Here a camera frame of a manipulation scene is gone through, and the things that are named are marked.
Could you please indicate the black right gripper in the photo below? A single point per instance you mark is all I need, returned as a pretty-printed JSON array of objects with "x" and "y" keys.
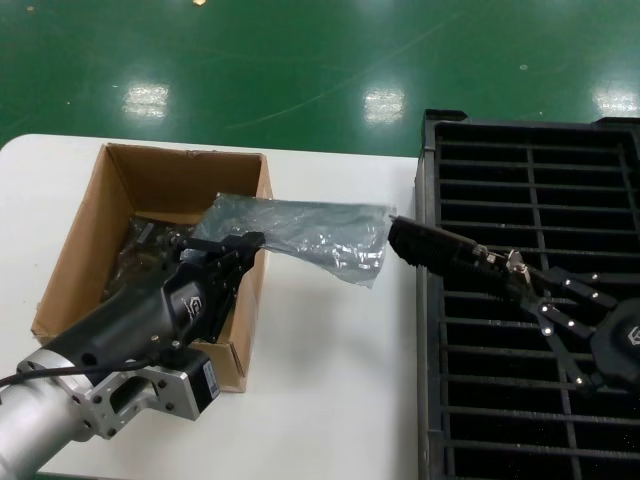
[{"x": 620, "y": 350}]

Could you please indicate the grey translucent antistatic bag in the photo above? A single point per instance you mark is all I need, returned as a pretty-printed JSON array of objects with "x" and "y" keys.
[{"x": 300, "y": 230}]

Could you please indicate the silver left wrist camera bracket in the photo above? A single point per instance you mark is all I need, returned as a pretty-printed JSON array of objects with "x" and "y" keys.
[{"x": 150, "y": 395}]

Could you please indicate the black graphics card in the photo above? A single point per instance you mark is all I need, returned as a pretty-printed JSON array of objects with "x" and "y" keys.
[{"x": 430, "y": 245}]

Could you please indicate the brown cardboard box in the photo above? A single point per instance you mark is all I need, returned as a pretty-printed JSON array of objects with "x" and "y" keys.
[{"x": 165, "y": 180}]

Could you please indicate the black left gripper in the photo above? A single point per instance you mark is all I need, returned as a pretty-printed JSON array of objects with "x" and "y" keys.
[{"x": 140, "y": 320}]

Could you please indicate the black slotted container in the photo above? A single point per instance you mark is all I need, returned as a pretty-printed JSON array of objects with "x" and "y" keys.
[{"x": 425, "y": 310}]

